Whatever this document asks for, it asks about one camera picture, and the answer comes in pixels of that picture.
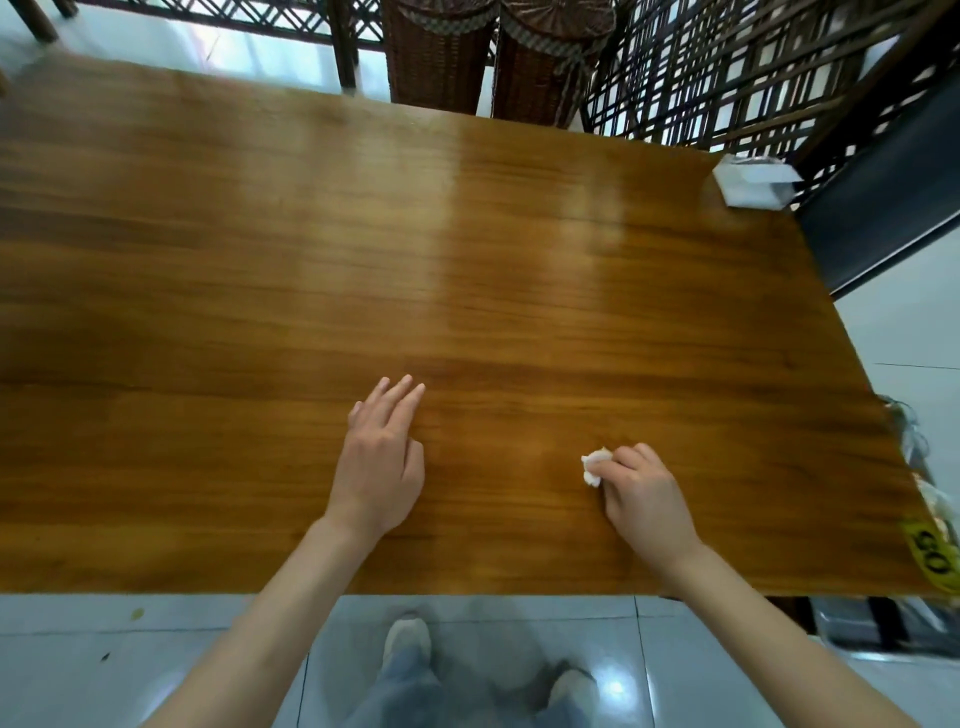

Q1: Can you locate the grey blue pillar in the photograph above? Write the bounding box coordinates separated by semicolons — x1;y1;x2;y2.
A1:
794;67;960;301

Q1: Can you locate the dark wooden post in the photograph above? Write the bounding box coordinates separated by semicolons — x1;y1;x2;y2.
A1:
791;0;960;181

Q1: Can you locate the person's right hand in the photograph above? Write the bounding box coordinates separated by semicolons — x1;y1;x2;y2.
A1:
588;443;705;575

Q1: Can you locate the yellow oval number sticker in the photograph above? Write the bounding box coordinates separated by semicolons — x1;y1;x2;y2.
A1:
899;517;960;598

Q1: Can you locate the dark wooden table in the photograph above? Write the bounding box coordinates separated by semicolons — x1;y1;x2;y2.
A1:
0;50;960;599

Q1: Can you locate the person's white right shoe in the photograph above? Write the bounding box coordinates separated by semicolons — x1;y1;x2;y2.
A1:
547;667;599;714

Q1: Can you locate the person's left hand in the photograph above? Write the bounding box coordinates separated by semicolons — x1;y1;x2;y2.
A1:
322;374;427;545

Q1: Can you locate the person's right forearm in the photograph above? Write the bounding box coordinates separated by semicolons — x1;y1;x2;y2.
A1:
659;543;924;728

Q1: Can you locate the white paper napkin pack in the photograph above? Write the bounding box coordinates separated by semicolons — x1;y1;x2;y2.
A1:
712;153;804;211

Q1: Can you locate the metal tray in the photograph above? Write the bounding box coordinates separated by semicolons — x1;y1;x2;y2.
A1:
794;397;960;661

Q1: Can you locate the white napkin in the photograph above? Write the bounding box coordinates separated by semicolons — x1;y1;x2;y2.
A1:
581;447;616;489

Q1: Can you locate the person's left forearm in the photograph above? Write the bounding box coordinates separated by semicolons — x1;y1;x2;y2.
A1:
142;517;376;728

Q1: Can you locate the curved paper chopstick sleeve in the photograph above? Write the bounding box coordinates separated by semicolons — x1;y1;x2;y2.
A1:
877;395;935;481

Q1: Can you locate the brown wicker lidded basket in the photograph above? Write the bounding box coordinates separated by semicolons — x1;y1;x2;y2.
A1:
491;0;618;129
380;0;500;116

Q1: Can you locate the dark wooden lattice screen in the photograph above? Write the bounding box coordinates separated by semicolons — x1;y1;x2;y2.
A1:
581;0;931;211
0;0;388;91

